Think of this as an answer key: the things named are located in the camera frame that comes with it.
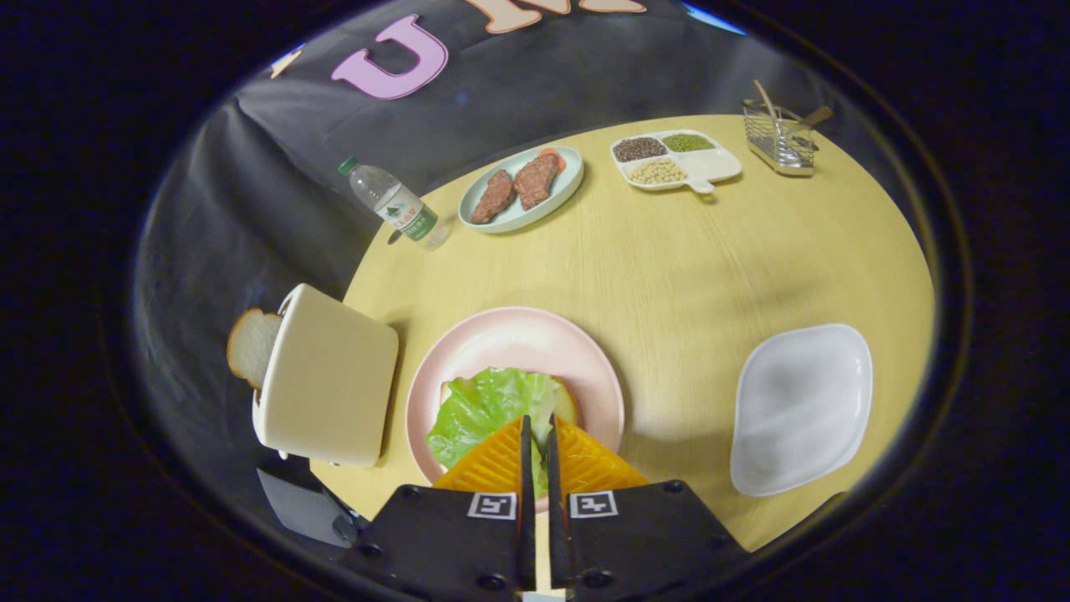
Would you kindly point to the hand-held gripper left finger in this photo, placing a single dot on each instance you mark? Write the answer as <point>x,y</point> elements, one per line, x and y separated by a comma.
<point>527,502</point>

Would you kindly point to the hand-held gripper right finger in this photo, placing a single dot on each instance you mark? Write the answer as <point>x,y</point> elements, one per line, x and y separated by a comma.
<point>555,502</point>

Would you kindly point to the green lettuce leaf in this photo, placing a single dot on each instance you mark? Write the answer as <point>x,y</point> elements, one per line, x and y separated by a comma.
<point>485,410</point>

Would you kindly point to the toasted bread slice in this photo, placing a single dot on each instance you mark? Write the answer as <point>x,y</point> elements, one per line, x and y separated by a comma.
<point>251,344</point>

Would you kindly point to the white bread slice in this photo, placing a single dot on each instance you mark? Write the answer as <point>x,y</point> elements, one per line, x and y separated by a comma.
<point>567,405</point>

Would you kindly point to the pink plate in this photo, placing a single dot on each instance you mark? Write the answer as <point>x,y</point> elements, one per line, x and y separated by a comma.
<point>518,339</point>

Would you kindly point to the grey mesh chair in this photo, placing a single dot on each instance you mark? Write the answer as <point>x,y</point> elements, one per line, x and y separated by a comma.
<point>301,506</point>

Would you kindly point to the white toaster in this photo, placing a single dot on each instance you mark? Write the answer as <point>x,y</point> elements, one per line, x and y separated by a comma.
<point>326,376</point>

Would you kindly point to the light blue plate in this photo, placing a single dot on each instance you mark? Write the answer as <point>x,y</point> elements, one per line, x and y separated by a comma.
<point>510,224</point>

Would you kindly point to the brown meat piece orange edge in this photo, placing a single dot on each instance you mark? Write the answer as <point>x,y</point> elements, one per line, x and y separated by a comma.
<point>535,180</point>

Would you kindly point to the clear plastic water bottle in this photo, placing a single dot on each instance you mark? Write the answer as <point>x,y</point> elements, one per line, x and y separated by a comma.
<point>393,201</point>

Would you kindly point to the white divided grain dish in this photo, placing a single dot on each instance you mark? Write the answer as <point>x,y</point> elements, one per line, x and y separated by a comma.
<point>710,165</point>

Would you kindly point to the clear utensil holder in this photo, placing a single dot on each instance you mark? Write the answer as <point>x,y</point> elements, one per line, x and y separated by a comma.
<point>777,142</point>

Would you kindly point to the black backdrop cloth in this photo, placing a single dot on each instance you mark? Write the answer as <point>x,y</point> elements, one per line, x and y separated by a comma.
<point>251,167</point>

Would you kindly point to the light wooden utensil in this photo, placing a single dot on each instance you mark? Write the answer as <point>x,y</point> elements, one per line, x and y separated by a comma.
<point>763,96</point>

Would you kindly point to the dark wooden utensil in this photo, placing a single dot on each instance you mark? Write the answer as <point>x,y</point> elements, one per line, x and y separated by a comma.
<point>815,117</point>

